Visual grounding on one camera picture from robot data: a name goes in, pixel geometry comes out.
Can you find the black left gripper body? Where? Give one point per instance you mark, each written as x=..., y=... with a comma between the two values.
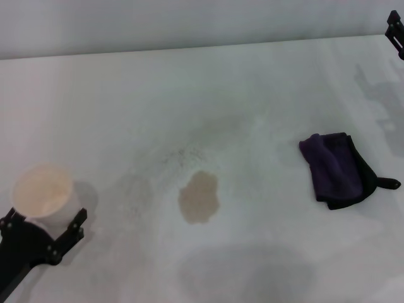
x=22, y=249

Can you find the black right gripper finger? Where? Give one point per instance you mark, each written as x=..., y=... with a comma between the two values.
x=396, y=30

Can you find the purple rag with black trim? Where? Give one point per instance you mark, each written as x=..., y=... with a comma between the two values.
x=334, y=167

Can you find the white paper cup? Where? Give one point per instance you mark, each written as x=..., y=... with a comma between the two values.
x=44, y=192

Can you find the brown water stain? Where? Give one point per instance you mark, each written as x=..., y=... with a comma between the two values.
x=199, y=199

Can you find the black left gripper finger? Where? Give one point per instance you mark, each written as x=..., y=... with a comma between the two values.
x=71, y=230
x=7, y=219

